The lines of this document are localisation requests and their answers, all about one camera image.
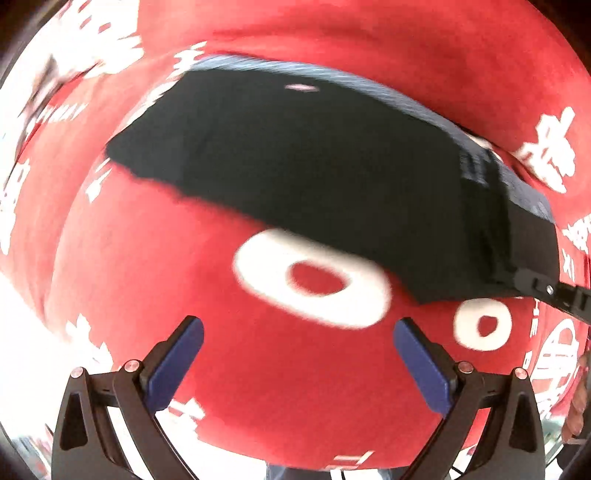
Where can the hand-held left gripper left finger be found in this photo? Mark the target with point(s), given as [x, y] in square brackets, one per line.
[173, 364]

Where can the black pants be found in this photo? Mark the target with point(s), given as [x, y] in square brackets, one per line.
[323, 184]

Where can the person's right hand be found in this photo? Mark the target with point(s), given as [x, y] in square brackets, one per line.
[577, 404]

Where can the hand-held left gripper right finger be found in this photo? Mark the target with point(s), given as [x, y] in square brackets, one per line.
[422, 364]

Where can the person's jeans legs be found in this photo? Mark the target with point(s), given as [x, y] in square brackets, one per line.
[295, 473]

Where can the red printed blanket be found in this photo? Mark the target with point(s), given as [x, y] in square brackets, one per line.
[231, 369]

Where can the blue-grey leaf patterned cloth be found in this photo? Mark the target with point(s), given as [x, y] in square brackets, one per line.
[258, 62]

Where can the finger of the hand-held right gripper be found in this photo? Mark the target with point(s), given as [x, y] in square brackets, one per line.
[554, 291]

